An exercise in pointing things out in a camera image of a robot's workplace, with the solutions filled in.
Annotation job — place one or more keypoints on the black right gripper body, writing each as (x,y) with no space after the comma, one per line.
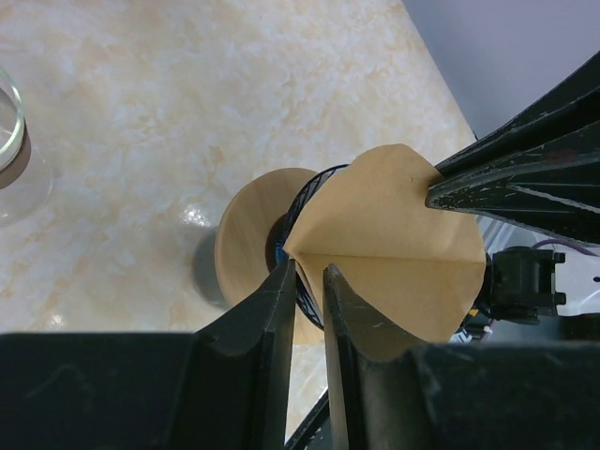
(520,285)

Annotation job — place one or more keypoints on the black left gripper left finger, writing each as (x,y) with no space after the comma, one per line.
(223,387)

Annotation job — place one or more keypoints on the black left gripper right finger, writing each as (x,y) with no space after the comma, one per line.
(390,390)

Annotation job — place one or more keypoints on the wooden dripper ring stand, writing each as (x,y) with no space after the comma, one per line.
(249,228)

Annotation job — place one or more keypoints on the smoked glass carafe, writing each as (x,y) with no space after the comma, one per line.
(204,273)

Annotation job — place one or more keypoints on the clear glass beaker wooden collar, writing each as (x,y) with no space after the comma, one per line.
(26,177)

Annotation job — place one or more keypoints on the brown paper coffee filter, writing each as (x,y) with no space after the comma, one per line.
(421,268)

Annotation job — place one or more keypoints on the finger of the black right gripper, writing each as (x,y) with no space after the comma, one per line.
(556,193)
(571,105)

